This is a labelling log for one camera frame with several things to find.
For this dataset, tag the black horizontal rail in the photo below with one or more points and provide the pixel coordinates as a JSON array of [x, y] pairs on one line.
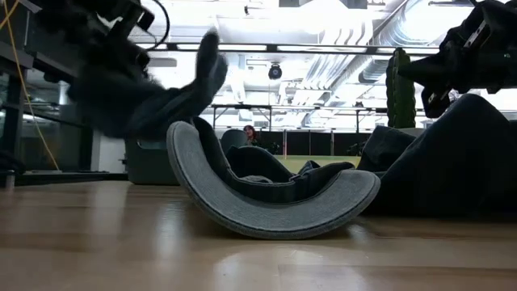
[[282, 48]]

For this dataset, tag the teal plastic bin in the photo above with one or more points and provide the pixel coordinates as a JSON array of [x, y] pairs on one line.
[[149, 165]]

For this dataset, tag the black metal rack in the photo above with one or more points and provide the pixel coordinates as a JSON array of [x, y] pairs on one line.
[[16, 113]]

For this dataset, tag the white plant pot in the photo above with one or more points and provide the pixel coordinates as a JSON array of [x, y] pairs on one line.
[[414, 131]]

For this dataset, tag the black partition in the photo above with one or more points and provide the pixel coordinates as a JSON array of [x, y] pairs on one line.
[[307, 142]]

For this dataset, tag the faded grey baseball cap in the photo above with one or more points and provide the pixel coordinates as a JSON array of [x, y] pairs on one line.
[[262, 218]]

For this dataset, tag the green cactus plant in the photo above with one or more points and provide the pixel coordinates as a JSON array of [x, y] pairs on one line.
[[400, 89]]

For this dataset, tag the person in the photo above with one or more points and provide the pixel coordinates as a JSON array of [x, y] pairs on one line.
[[250, 135]]

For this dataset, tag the black ceiling camera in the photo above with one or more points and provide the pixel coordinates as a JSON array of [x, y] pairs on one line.
[[275, 72]]

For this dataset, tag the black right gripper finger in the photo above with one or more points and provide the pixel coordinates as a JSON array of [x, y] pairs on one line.
[[436, 101], [424, 68]]

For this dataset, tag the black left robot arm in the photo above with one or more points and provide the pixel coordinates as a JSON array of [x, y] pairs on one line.
[[48, 12]]

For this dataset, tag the black frame table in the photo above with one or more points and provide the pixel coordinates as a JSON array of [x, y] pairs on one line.
[[242, 108]]

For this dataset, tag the dark navy baseball cap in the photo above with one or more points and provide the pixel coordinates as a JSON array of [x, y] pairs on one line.
[[452, 161]]

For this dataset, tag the dark green armchair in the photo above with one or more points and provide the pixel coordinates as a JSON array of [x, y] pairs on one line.
[[232, 141]]

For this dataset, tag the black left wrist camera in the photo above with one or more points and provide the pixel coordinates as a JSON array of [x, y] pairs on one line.
[[139, 16]]

